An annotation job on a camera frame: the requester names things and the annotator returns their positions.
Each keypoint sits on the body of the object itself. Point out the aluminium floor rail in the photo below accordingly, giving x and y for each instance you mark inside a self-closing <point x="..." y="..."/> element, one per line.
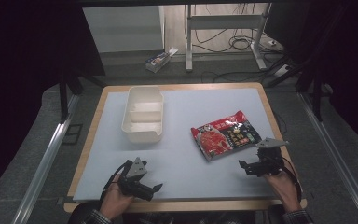
<point x="45" y="161"/>
<point x="335" y="152"/>

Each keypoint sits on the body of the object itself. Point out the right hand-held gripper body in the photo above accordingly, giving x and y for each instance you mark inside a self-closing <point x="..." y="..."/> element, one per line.
<point x="267" y="161"/>

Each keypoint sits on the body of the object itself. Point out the white cabinet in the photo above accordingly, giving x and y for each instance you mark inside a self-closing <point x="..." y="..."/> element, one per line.
<point x="124" y="28"/>

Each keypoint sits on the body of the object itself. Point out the white plastic container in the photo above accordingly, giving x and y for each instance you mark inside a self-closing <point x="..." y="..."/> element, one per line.
<point x="143" y="113"/>

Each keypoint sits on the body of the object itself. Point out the person's right hand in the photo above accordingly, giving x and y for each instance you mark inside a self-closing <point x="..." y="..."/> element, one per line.
<point x="282" y="189"/>

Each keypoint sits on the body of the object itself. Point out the white power strip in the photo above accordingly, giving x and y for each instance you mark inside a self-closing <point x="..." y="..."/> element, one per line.
<point x="281" y="70"/>

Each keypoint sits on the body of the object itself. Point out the black metal stand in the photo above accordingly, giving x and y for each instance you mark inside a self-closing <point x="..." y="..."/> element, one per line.
<point x="64" y="99"/>
<point x="317" y="99"/>

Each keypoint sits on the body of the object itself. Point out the red food packet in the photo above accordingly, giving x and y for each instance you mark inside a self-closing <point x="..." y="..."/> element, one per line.
<point x="225" y="137"/>

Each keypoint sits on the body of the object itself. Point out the wooden table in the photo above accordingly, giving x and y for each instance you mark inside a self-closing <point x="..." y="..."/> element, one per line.
<point x="205" y="206"/>

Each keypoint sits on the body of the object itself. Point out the light blue table mat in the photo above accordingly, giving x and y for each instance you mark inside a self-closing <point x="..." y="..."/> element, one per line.
<point x="180" y="168"/>

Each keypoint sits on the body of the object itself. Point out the black floor frame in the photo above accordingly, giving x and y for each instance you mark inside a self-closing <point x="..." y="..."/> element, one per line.
<point x="73" y="134"/>

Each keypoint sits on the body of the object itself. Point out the person's left hand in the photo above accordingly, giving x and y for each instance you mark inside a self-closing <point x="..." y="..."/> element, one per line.
<point x="115" y="199"/>

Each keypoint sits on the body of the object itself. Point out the white metal desk frame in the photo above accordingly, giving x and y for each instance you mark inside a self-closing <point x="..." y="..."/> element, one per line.
<point x="223" y="21"/>

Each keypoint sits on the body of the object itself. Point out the person's lap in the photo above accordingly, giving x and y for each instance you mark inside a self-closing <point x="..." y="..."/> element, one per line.
<point x="186" y="218"/>

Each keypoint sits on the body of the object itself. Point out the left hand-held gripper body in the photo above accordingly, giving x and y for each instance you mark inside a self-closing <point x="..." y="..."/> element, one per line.
<point x="132" y="182"/>

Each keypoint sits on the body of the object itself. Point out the open cardboard box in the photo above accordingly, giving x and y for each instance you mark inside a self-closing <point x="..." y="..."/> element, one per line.
<point x="159" y="60"/>

